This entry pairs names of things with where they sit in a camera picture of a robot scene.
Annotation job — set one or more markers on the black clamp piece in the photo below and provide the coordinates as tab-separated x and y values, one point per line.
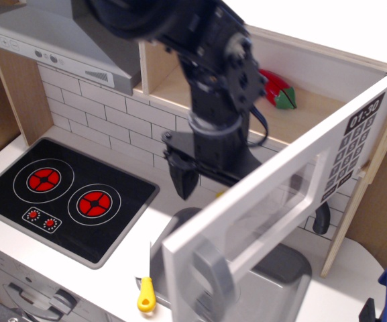
368	313

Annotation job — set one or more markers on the grey microwave door handle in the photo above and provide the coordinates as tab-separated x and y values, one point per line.
213	302

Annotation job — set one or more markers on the grey toy oven front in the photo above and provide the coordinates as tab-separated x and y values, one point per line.
40	298

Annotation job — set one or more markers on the yellow handled toy knife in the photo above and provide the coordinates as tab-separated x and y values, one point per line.
146	301

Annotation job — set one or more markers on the red toy pepper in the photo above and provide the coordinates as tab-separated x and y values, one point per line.
278	92

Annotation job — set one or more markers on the wooden toy kitchen cabinet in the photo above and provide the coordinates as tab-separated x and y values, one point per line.
125	130

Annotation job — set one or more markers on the black toy stovetop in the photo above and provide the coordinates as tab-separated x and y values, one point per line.
72	202

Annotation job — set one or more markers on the grey toy sink basin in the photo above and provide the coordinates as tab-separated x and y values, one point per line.
271	291

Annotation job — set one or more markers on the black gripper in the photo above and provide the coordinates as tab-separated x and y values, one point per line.
219	152

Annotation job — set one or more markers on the dark grey toy faucet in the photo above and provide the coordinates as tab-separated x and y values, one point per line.
322	219

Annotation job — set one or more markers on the white toy microwave door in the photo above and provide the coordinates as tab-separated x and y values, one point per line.
248	221

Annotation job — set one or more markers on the grey range hood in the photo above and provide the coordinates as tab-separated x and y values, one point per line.
65	35

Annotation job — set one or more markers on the yellow toy banana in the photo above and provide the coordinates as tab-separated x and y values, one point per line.
219	194

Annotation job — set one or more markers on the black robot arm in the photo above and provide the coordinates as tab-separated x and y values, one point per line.
215	54

